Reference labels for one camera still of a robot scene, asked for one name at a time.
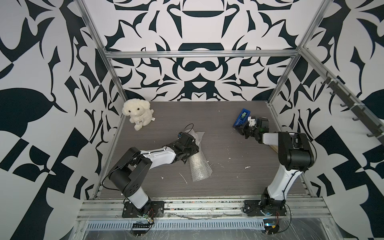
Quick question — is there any clear bubble wrap sheet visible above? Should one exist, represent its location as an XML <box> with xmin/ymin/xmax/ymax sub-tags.
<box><xmin>188</xmin><ymin>130</ymin><xmax>213</xmax><ymax>182</ymax></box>

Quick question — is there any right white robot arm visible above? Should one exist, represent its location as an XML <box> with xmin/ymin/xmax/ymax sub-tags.
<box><xmin>233</xmin><ymin>117</ymin><xmax>315</xmax><ymax>209</ymax></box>

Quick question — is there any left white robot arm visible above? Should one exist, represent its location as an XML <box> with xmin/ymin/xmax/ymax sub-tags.
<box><xmin>107</xmin><ymin>133</ymin><xmax>199</xmax><ymax>215</ymax></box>

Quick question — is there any blue tape dispenser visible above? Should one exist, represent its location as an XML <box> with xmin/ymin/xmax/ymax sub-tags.
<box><xmin>233</xmin><ymin>109</ymin><xmax>251</xmax><ymax>128</ymax></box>

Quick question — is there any white plush toy dog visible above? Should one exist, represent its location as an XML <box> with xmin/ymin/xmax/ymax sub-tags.
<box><xmin>122</xmin><ymin>99</ymin><xmax>155</xmax><ymax>131</ymax></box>

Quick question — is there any left electronics board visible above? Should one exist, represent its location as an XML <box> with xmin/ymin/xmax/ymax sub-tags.
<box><xmin>131</xmin><ymin>222</ymin><xmax>155</xmax><ymax>237</ymax></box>

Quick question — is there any electronics board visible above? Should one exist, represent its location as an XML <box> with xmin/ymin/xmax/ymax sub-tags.
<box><xmin>131</xmin><ymin>222</ymin><xmax>155</xmax><ymax>237</ymax></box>
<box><xmin>262</xmin><ymin>219</ymin><xmax>280</xmax><ymax>235</ymax></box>

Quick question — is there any right electronics board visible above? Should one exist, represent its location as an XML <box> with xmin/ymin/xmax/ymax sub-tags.
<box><xmin>262</xmin><ymin>219</ymin><xmax>280</xmax><ymax>235</ymax></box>

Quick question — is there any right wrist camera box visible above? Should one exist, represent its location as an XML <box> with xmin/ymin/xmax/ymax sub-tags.
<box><xmin>248</xmin><ymin>116</ymin><xmax>257</xmax><ymax>127</ymax></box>

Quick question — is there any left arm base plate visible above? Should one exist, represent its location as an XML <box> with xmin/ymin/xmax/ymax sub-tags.
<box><xmin>122</xmin><ymin>200</ymin><xmax>165</xmax><ymax>218</ymax></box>

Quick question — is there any aluminium frame crossbar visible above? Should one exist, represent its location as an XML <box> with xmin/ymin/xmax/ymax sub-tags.
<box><xmin>105</xmin><ymin>50</ymin><xmax>298</xmax><ymax>59</ymax></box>

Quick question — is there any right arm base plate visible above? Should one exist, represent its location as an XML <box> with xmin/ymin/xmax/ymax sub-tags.
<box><xmin>242</xmin><ymin>200</ymin><xmax>287</xmax><ymax>217</ymax></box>

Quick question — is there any white slotted cable duct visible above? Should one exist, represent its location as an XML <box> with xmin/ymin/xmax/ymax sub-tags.
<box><xmin>86</xmin><ymin>219</ymin><xmax>265</xmax><ymax>231</ymax></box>

